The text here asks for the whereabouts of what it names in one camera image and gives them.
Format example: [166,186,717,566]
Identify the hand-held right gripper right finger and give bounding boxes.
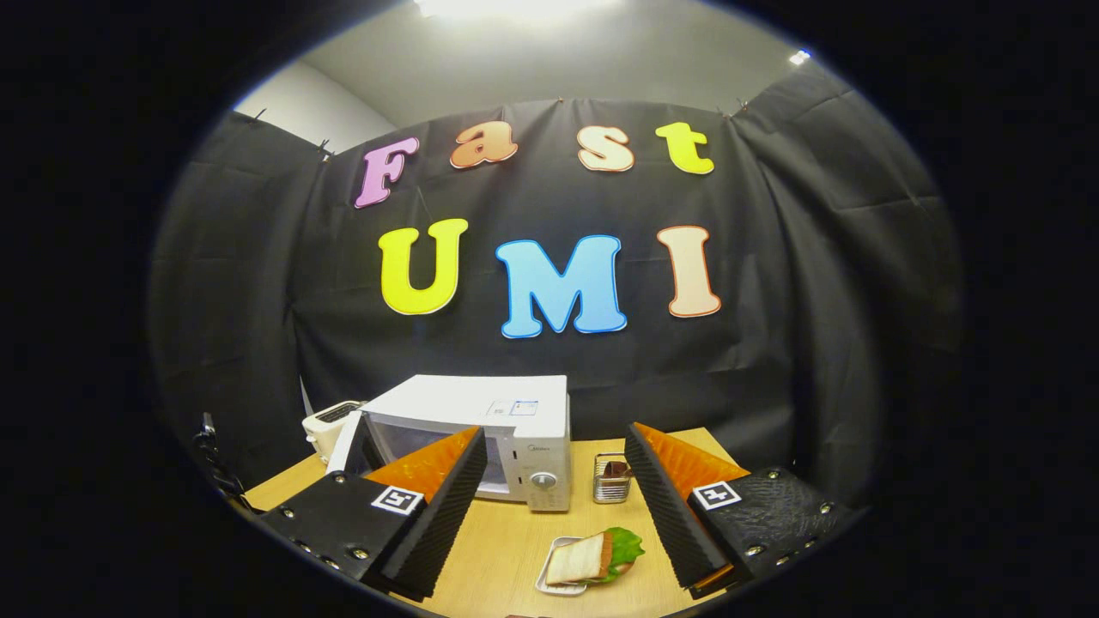
[624,421,868,600]

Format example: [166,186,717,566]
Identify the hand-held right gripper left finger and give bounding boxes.
[245,427,489,602]

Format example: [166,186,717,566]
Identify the sandwich with lettuce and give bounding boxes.
[545,526,647,588]

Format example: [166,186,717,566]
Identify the white microwave oven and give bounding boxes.
[325,373,574,514]

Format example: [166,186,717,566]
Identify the white rectangular tray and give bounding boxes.
[534,536,594,598]

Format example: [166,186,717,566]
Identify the white toaster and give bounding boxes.
[301,399,367,465]

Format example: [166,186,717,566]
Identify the black clamp stand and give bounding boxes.
[192,412,255,514]

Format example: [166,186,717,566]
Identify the large ceiling light panel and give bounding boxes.
[412,0,619,20]

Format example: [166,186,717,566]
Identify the metal wire basket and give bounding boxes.
[592,451,634,506]

